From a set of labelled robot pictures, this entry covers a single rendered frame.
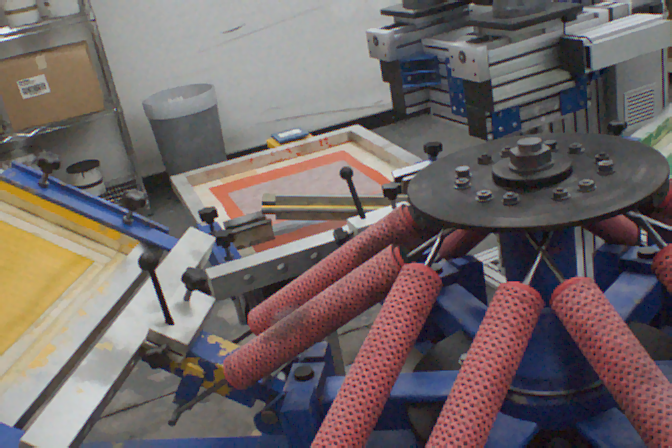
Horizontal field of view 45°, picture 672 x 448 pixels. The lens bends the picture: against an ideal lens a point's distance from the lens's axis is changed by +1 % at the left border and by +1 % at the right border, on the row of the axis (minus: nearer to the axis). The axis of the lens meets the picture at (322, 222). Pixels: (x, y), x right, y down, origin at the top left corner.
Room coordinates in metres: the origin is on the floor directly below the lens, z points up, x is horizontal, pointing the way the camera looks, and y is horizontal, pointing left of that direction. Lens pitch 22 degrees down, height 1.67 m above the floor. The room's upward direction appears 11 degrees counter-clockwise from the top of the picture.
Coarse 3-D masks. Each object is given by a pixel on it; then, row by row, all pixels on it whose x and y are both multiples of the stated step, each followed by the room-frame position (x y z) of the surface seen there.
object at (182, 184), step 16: (352, 128) 2.34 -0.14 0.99; (288, 144) 2.30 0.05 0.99; (304, 144) 2.29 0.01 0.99; (320, 144) 2.30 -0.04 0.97; (336, 144) 2.31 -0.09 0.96; (368, 144) 2.19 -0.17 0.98; (384, 144) 2.12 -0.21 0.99; (240, 160) 2.24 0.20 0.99; (256, 160) 2.25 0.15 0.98; (272, 160) 2.26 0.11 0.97; (400, 160) 1.98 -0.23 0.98; (416, 160) 1.94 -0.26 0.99; (176, 176) 2.21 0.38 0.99; (192, 176) 2.20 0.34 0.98; (208, 176) 2.21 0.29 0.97; (224, 176) 2.22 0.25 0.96; (176, 192) 2.15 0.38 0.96; (192, 192) 2.04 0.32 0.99; (192, 208) 1.92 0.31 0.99
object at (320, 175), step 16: (320, 160) 2.20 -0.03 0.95; (336, 160) 2.18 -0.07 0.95; (352, 160) 2.15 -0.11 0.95; (288, 176) 2.12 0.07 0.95; (304, 176) 2.09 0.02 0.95; (320, 176) 2.07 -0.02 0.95; (336, 176) 2.04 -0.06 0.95; (352, 176) 2.01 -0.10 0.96; (368, 176) 1.99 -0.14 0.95; (384, 176) 1.97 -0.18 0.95; (304, 192) 1.97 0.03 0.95; (320, 192) 1.94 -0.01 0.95; (336, 192) 1.92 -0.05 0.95; (368, 192) 1.88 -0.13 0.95
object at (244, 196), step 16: (256, 176) 2.17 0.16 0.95; (272, 176) 2.15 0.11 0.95; (224, 192) 2.09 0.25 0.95; (240, 192) 2.06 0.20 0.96; (256, 192) 2.04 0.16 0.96; (272, 192) 2.01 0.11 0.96; (288, 192) 1.99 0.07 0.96; (224, 208) 1.97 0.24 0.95; (240, 208) 1.94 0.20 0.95; (256, 208) 1.92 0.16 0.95; (320, 224) 1.73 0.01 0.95; (336, 224) 1.71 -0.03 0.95; (272, 240) 1.69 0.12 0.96; (288, 240) 1.68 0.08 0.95
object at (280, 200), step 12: (276, 204) 1.66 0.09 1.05; (288, 204) 1.66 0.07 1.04; (300, 204) 1.66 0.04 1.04; (312, 204) 1.66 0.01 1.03; (324, 204) 1.66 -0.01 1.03; (336, 204) 1.66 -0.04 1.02; (348, 204) 1.66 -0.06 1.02; (372, 204) 1.66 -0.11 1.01; (384, 204) 1.65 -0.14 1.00; (276, 216) 1.66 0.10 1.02; (288, 216) 1.66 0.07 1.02; (300, 216) 1.66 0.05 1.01; (312, 216) 1.66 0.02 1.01; (324, 216) 1.66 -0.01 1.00; (336, 216) 1.66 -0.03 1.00; (348, 216) 1.66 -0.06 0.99
